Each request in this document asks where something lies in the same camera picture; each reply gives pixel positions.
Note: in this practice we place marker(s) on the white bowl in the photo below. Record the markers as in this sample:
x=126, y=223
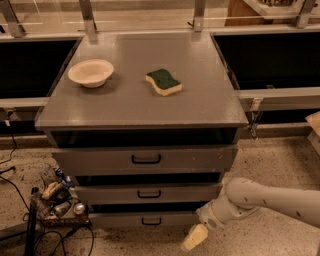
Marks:
x=91, y=73

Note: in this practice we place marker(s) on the grey drawer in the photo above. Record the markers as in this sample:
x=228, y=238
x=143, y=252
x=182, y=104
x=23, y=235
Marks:
x=139, y=219
x=144, y=160
x=148, y=193

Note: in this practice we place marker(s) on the black stand post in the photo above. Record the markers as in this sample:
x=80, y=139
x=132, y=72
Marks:
x=31, y=224

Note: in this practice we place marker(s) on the wooden box at right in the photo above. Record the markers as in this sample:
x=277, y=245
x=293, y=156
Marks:
x=314, y=137

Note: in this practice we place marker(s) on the grey top drawer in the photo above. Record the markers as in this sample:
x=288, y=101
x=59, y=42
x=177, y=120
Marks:
x=144, y=160

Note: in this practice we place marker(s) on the grey drawer cabinet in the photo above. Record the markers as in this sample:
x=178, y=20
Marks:
x=127, y=112

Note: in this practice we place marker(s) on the metal frame rail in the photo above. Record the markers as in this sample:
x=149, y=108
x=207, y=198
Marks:
x=53, y=20

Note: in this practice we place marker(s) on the green yellow sponge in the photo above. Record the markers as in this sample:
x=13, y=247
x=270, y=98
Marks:
x=163, y=82

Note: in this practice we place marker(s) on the tray of cans and clutter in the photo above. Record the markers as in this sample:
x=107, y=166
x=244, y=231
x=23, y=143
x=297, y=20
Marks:
x=58, y=205

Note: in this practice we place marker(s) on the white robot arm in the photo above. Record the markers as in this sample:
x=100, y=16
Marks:
x=242, y=198

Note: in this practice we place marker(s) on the grey middle drawer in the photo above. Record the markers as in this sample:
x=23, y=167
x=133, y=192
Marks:
x=148, y=193

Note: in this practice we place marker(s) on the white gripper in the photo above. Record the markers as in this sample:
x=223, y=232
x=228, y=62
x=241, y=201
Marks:
x=209, y=217

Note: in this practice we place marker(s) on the grey bottom drawer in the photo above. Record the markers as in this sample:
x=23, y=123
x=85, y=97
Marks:
x=139, y=219

